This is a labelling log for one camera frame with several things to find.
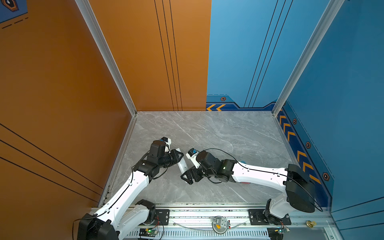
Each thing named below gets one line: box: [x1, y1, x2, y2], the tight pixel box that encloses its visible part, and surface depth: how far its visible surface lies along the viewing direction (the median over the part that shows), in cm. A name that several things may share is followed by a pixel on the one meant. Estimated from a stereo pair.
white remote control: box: [175, 148, 189, 174], surface depth 78 cm
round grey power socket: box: [211, 215, 229, 234], surface depth 68 cm
